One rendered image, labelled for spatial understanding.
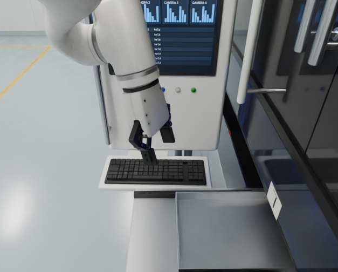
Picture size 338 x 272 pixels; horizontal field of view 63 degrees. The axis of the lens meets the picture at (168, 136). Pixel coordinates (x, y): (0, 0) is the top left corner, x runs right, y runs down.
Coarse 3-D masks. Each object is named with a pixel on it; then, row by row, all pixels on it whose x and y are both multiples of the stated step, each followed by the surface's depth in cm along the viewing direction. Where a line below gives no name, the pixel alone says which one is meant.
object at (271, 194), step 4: (272, 184) 75; (272, 188) 75; (268, 192) 78; (272, 192) 75; (276, 192) 73; (268, 196) 78; (272, 196) 75; (276, 196) 73; (268, 200) 78; (272, 200) 75; (276, 200) 73; (272, 204) 75; (276, 204) 73; (280, 204) 70; (272, 208) 75; (276, 208) 73; (280, 208) 70; (276, 212) 73; (276, 216) 73; (276, 220) 73
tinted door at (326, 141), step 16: (336, 80) 49; (336, 96) 49; (336, 112) 49; (320, 128) 54; (336, 128) 49; (320, 144) 54; (336, 144) 49; (320, 160) 54; (336, 160) 49; (320, 176) 54; (336, 176) 49; (336, 192) 49
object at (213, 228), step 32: (192, 192) 91; (224, 192) 91; (256, 192) 91; (192, 224) 85; (224, 224) 85; (256, 224) 85; (192, 256) 76; (224, 256) 76; (256, 256) 76; (288, 256) 76
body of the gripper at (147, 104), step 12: (156, 84) 57; (132, 96) 52; (144, 96) 53; (156, 96) 56; (132, 108) 53; (144, 108) 53; (156, 108) 56; (132, 120) 55; (144, 120) 54; (156, 120) 57; (144, 132) 55; (156, 132) 57
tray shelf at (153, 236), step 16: (144, 208) 90; (160, 208) 90; (144, 224) 85; (160, 224) 85; (144, 240) 81; (160, 240) 81; (176, 240) 81; (128, 256) 77; (144, 256) 77; (160, 256) 77; (176, 256) 77
